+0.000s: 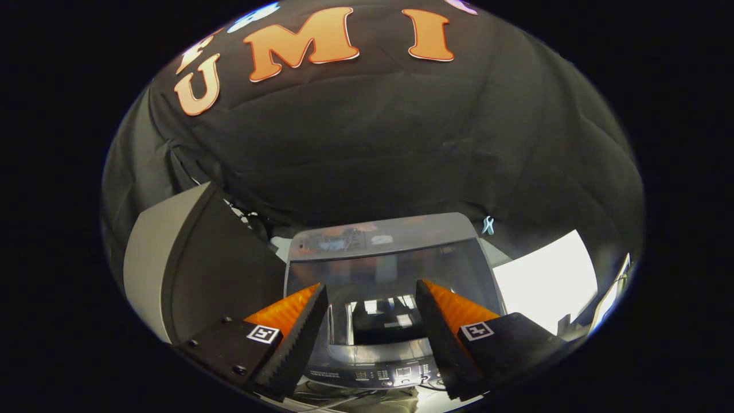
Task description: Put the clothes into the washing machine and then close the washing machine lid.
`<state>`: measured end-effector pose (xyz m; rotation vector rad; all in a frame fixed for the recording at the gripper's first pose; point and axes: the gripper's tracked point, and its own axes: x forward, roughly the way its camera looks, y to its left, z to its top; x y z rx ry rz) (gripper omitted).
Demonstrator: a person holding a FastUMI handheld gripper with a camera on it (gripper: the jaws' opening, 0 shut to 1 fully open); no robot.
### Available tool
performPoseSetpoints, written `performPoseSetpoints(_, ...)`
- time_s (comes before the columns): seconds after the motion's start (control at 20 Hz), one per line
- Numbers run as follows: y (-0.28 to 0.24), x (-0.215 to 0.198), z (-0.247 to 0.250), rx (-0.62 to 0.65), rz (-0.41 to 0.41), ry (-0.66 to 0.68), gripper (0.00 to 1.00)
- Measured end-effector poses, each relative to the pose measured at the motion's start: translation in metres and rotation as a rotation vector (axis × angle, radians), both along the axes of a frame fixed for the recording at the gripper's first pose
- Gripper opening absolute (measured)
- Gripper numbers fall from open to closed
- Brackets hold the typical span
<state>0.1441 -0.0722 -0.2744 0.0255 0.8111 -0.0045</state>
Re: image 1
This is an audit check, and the dark washing machine lid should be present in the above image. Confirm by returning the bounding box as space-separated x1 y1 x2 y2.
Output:
285 212 505 352

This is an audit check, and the white flat panel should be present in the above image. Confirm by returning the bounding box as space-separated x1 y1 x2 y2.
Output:
492 229 599 336

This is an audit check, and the grey washing machine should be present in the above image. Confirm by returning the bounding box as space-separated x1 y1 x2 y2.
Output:
284 212 508 392

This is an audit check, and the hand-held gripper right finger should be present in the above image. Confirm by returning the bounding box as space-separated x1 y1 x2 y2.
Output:
415 280 568 401

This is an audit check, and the grey side table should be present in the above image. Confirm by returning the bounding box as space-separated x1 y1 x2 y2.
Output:
123 182 287 345

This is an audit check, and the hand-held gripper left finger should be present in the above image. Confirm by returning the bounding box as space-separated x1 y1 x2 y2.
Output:
175 284 329 401

